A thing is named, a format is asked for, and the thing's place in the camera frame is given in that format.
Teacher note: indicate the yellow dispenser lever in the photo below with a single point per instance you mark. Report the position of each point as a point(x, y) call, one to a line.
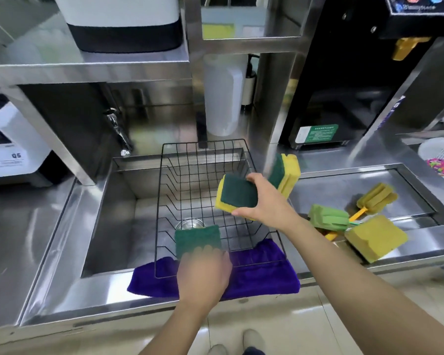
point(407, 47)

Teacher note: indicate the green sponge brush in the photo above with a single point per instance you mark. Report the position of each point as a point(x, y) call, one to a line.
point(327, 218)

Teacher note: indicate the steel sink drain strainer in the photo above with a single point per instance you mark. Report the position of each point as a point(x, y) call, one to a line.
point(188, 224)

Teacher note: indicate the person's left forearm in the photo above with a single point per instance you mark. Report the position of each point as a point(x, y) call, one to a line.
point(181, 329)

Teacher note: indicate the person's right hand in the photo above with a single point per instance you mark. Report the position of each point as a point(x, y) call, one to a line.
point(273, 207)

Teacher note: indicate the yellow sponge with green pad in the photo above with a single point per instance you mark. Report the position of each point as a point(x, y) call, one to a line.
point(236, 192)
point(286, 173)

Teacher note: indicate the person's left shoe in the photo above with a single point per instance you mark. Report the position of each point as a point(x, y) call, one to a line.
point(217, 350)

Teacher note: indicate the person's right forearm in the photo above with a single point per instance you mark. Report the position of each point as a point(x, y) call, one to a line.
point(359, 284)

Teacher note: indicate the person's right shoe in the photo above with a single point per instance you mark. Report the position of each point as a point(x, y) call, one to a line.
point(254, 342)

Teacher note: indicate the person's shoe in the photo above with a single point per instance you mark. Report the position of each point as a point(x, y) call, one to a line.
point(254, 342)
point(217, 350)

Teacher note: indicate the plain yellow sponge block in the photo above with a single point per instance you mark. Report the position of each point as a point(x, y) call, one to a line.
point(375, 238)

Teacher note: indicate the translucent white plastic jug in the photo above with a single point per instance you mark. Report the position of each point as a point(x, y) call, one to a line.
point(222, 96)

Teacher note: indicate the green scouring sponge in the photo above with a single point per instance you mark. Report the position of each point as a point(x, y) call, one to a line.
point(197, 238)

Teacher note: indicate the black beverage machine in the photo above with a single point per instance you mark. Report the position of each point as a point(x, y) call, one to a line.
point(340, 70)

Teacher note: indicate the person's left thumb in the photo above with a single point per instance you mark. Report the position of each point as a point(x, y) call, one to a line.
point(228, 264)

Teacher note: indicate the yellow sponge on shelf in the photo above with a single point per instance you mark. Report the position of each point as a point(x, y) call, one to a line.
point(217, 31)

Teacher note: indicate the steel sink basin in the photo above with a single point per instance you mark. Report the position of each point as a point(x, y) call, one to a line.
point(125, 225)

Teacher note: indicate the white and black appliance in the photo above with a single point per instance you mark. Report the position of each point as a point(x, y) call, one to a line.
point(122, 22)

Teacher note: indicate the purple microfibre cloth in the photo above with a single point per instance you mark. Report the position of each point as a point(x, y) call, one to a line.
point(259, 273)

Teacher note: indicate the white plastic colander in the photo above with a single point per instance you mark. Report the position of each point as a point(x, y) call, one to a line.
point(438, 149)

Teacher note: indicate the person's right thumb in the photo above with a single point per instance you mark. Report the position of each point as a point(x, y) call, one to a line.
point(242, 213)

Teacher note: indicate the yellow sponge brush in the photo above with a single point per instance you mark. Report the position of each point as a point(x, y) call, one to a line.
point(379, 197)

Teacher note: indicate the white countertop appliance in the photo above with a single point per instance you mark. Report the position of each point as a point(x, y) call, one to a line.
point(11, 144)

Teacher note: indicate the shallow steel drain tray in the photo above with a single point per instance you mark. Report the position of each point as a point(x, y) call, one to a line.
point(355, 184)

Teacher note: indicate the chrome faucet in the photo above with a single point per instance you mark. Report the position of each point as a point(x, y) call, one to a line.
point(117, 131)

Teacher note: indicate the person's left hand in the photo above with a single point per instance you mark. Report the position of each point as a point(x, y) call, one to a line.
point(203, 277)

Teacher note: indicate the stainless steel shelf unit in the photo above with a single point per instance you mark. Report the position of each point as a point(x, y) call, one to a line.
point(96, 66)

